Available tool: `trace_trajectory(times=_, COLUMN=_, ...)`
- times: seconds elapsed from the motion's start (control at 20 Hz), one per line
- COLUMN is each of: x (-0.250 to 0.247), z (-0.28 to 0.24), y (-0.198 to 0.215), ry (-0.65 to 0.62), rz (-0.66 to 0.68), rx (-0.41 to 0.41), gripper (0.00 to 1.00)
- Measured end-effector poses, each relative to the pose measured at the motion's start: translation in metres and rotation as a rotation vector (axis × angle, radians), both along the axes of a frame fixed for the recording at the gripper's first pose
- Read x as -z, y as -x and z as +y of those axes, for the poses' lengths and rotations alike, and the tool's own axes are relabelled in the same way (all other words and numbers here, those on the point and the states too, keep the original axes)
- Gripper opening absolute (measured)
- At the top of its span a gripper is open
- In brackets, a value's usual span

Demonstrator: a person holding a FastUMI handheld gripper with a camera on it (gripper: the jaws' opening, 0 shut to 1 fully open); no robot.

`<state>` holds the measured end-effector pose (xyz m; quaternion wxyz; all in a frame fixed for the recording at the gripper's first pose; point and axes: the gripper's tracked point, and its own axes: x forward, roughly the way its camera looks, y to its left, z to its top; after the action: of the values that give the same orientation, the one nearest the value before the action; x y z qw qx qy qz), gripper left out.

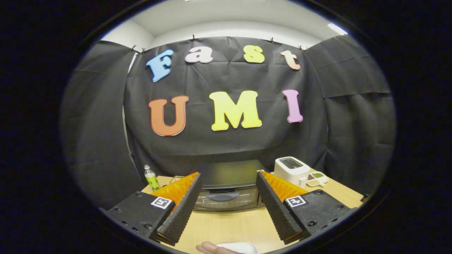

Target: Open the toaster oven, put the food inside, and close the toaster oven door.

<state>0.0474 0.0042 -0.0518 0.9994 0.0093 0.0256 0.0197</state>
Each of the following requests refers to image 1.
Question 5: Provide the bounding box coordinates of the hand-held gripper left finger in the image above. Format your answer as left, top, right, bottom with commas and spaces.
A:
102, 172, 203, 246

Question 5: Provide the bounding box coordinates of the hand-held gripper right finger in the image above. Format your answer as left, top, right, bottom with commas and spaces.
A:
256, 170, 357, 245

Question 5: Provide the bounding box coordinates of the black toaster oven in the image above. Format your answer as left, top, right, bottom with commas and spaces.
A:
192, 159, 269, 212

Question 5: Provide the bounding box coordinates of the white toaster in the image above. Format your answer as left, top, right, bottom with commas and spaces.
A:
274, 156, 311, 188

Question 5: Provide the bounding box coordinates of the green label bottle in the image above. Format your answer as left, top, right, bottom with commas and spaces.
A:
144, 165, 161, 192

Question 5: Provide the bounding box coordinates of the white divided snack dish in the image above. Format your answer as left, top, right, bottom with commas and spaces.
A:
306, 171, 329, 187

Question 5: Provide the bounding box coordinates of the white plate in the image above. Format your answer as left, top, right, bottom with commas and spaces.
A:
216, 242, 258, 254

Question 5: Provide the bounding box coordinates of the ceiling light panel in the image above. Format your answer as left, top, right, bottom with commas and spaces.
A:
328, 23, 348, 36

